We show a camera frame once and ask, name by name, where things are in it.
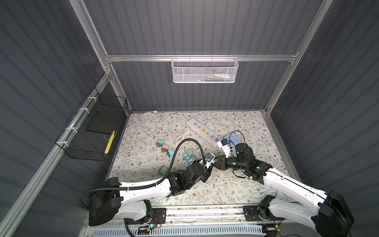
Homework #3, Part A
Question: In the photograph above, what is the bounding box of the white vent grille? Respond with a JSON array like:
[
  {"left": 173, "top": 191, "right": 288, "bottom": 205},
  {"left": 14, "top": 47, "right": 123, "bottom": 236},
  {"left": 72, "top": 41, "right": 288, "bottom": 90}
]
[{"left": 90, "top": 225, "right": 267, "bottom": 237}]

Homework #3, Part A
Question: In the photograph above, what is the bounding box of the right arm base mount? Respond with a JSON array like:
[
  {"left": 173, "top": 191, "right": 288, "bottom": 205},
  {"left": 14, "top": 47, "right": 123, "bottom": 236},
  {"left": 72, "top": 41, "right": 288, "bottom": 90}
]
[{"left": 242, "top": 195, "right": 285, "bottom": 221}]

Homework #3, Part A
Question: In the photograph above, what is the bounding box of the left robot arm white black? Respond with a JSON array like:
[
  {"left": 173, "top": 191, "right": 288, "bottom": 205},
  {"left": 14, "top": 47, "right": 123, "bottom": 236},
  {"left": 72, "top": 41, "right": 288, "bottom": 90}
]
[{"left": 88, "top": 161, "right": 213, "bottom": 226}]

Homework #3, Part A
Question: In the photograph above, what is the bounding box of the coiled white power cable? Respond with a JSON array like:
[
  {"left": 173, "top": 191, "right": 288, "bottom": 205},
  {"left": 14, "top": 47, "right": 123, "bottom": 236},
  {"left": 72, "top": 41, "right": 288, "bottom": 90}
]
[{"left": 140, "top": 110, "right": 193, "bottom": 155}]

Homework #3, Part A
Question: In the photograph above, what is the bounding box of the teal blue power strip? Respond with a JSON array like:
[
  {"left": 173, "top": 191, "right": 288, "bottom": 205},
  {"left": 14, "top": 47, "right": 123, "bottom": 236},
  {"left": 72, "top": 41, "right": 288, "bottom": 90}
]
[{"left": 183, "top": 153, "right": 196, "bottom": 165}]

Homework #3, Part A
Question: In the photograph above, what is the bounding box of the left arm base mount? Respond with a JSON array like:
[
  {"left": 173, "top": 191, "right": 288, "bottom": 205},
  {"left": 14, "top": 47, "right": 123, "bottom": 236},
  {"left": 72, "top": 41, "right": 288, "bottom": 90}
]
[{"left": 126, "top": 208, "right": 167, "bottom": 225}]

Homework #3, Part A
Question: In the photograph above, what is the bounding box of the teal charger cube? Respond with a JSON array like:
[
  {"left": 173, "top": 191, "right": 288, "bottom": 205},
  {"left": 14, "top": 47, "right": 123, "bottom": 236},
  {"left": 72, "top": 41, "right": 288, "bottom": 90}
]
[
  {"left": 166, "top": 149, "right": 174, "bottom": 157},
  {"left": 156, "top": 139, "right": 164, "bottom": 147}
]

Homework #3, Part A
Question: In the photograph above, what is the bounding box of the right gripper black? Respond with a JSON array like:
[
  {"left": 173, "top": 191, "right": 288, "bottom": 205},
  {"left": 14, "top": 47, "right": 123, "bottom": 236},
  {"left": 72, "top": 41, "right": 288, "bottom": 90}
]
[{"left": 211, "top": 153, "right": 246, "bottom": 170}]

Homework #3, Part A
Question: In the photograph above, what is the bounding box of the teal charger cube upper left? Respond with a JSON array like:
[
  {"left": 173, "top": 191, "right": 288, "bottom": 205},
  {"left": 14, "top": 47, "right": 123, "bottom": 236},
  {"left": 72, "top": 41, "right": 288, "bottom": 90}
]
[{"left": 156, "top": 139, "right": 164, "bottom": 147}]

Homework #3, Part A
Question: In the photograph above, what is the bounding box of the round light blue socket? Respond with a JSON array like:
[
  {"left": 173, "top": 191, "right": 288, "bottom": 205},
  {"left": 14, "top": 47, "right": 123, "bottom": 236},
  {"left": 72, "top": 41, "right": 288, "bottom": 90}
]
[{"left": 224, "top": 133, "right": 241, "bottom": 148}]

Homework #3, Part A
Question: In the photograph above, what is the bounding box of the black corrugated cable hose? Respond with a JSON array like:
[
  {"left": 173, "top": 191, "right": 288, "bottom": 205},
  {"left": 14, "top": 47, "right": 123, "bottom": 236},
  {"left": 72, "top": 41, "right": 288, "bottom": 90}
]
[{"left": 78, "top": 138, "right": 207, "bottom": 237}]

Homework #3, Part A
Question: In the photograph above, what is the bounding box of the aluminium rail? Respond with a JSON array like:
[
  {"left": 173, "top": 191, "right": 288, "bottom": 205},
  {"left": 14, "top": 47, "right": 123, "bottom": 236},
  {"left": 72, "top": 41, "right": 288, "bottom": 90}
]
[{"left": 85, "top": 205, "right": 322, "bottom": 226}]

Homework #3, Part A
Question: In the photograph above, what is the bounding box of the pink charger cube left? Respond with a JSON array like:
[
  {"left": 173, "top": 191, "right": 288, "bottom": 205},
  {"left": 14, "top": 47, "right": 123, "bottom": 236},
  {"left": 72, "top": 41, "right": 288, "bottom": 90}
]
[{"left": 161, "top": 144, "right": 170, "bottom": 152}]

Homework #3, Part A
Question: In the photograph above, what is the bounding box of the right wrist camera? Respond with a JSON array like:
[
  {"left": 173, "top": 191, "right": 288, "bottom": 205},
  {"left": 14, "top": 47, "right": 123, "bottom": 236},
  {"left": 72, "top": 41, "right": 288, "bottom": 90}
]
[{"left": 217, "top": 139, "right": 232, "bottom": 158}]

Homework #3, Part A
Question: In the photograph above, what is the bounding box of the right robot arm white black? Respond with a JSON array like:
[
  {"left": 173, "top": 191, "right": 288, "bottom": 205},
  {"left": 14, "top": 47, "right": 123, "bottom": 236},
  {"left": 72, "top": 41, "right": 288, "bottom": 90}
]
[{"left": 205, "top": 143, "right": 354, "bottom": 237}]

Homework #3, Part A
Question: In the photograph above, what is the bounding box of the floral table mat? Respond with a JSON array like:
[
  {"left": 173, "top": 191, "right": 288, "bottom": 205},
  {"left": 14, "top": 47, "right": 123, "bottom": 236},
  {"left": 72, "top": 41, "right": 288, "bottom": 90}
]
[{"left": 110, "top": 111, "right": 290, "bottom": 206}]

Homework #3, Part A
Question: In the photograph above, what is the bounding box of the white wire mesh basket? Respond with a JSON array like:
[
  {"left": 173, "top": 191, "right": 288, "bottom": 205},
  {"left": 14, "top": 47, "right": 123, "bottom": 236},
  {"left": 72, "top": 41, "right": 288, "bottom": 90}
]
[{"left": 171, "top": 56, "right": 239, "bottom": 84}]

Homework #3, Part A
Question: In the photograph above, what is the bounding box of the black wire mesh basket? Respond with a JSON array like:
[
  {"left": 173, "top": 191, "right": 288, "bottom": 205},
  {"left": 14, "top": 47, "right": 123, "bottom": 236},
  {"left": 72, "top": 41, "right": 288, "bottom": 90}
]
[{"left": 56, "top": 89, "right": 128, "bottom": 162}]

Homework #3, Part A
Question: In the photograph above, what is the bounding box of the green charger cube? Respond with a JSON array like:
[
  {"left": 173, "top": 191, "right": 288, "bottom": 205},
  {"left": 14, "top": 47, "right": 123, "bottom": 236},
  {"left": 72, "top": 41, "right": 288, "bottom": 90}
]
[
  {"left": 186, "top": 149, "right": 193, "bottom": 157},
  {"left": 159, "top": 166, "right": 168, "bottom": 176}
]

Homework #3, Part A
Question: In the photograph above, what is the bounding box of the long white power strip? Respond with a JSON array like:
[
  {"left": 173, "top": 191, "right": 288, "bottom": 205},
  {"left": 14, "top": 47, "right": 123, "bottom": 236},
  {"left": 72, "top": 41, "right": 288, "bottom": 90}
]
[{"left": 186, "top": 118, "right": 221, "bottom": 147}]

